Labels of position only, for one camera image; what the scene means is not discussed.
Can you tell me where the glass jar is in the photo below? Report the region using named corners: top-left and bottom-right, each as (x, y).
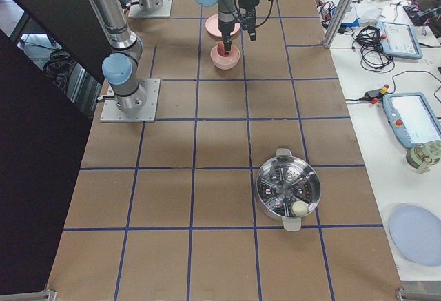
top-left (406, 140), bottom-right (440, 173)

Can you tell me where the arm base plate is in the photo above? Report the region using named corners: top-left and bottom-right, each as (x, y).
top-left (128, 0), bottom-right (172, 19)
top-left (100, 79), bottom-right (161, 123)

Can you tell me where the pink bowl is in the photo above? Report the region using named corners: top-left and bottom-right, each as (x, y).
top-left (210, 42), bottom-right (240, 70)

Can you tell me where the steel steamer pot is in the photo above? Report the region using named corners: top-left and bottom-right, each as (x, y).
top-left (254, 148), bottom-right (321, 231)

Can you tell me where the teach pendant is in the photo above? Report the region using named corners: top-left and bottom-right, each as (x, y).
top-left (376, 21), bottom-right (422, 59)
top-left (382, 92), bottom-right (440, 149)

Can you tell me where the black power adapter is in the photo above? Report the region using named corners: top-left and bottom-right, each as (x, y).
top-left (363, 89), bottom-right (384, 101)

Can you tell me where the blue white box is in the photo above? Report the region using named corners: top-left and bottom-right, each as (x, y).
top-left (341, 6), bottom-right (359, 27)

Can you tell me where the blue plate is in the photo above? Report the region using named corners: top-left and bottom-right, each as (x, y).
top-left (389, 205), bottom-right (440, 267)

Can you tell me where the red yellow apple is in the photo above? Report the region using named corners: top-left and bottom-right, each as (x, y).
top-left (216, 42), bottom-right (229, 57)

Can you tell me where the pink plate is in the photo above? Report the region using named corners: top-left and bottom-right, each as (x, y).
top-left (205, 14), bottom-right (240, 38)

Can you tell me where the near teach pendant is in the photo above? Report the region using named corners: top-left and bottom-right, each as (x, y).
top-left (382, 92), bottom-right (440, 149)

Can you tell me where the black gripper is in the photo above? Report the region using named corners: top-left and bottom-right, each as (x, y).
top-left (220, 21), bottom-right (233, 56)
top-left (238, 0), bottom-right (259, 41)

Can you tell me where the aluminium frame post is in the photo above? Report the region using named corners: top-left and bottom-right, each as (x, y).
top-left (322, 0), bottom-right (352, 48)

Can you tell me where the coiled black cable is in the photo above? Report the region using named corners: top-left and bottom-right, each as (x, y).
top-left (352, 25), bottom-right (395, 72)

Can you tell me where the far teach pendant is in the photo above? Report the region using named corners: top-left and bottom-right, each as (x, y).
top-left (376, 21), bottom-right (422, 59)

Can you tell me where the white bun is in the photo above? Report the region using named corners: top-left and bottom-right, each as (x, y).
top-left (291, 200), bottom-right (309, 217)

